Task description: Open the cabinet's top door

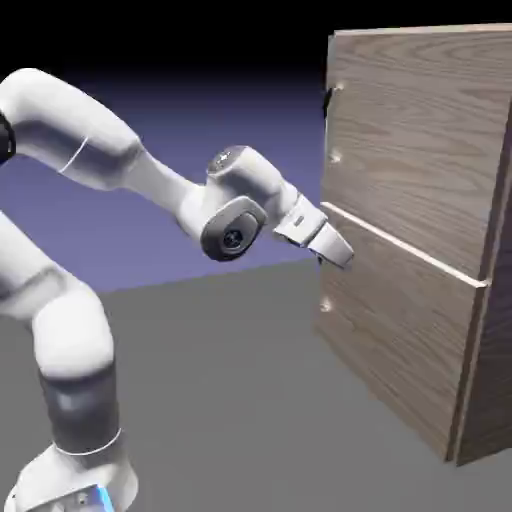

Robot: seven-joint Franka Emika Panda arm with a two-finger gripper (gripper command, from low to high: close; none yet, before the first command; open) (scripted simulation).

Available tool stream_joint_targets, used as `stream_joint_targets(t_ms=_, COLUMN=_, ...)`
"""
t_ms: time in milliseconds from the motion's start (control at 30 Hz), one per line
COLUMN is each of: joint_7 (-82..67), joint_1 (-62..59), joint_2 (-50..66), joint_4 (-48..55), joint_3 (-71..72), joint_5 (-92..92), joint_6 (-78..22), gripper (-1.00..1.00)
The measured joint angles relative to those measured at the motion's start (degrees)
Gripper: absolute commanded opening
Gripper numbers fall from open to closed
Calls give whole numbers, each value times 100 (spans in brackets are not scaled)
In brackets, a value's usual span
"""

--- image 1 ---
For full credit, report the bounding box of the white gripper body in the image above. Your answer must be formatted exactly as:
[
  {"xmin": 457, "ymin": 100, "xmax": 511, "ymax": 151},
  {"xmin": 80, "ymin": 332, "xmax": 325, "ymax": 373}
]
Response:
[{"xmin": 306, "ymin": 221, "xmax": 356, "ymax": 270}]

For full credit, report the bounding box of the wooden cabinet door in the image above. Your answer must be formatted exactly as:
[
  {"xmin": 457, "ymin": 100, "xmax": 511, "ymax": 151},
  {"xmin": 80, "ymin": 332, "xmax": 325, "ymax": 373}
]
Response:
[
  {"xmin": 311, "ymin": 206, "xmax": 488, "ymax": 462},
  {"xmin": 320, "ymin": 24, "xmax": 512, "ymax": 288}
]

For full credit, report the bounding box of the wooden cabinet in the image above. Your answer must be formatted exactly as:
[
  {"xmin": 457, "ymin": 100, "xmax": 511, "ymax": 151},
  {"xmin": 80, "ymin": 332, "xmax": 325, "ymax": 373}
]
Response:
[{"xmin": 311, "ymin": 22, "xmax": 512, "ymax": 468}]

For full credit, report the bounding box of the dark metal door handle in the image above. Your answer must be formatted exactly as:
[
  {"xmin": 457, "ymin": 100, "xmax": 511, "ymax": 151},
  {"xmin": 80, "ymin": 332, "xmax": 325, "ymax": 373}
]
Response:
[{"xmin": 321, "ymin": 81, "xmax": 346, "ymax": 165}]

